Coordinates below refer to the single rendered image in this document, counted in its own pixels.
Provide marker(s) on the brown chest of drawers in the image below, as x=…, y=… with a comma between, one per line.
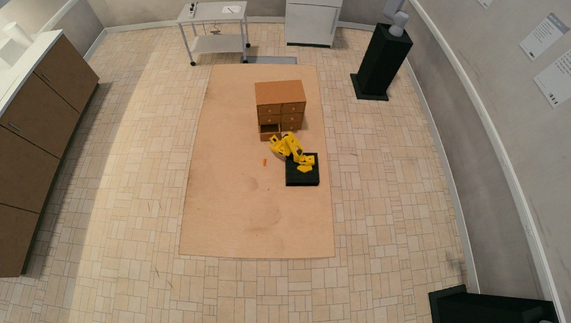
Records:
x=279, y=92

